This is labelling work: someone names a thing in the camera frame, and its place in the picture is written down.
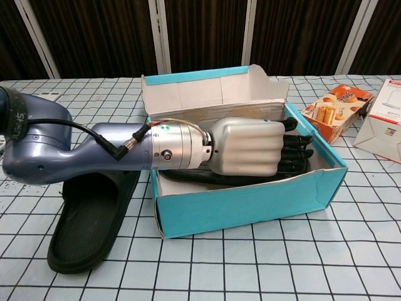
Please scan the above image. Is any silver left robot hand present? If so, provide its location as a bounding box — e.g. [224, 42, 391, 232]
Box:
[208, 116, 315, 176]

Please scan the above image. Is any black rubber slipper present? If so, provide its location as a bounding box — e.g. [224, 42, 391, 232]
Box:
[46, 171, 142, 275]
[161, 156, 314, 192]

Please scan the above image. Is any light blue shoe box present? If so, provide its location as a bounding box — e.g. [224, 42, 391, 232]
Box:
[140, 64, 348, 241]

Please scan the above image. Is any orange snack box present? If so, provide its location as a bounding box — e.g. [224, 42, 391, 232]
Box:
[299, 83, 375, 145]

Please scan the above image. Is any white lamp box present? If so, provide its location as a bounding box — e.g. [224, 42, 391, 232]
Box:
[353, 78, 401, 164]

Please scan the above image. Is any light blue checked tablecloth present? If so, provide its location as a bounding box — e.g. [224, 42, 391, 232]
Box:
[0, 74, 401, 301]

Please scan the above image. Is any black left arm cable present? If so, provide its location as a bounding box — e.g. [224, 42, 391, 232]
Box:
[26, 120, 148, 162]

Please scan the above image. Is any black partition screen white frame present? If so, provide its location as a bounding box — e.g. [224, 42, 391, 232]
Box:
[0, 0, 401, 79]

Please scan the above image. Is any black velcro strap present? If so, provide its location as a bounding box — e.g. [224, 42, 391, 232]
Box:
[2, 88, 31, 142]

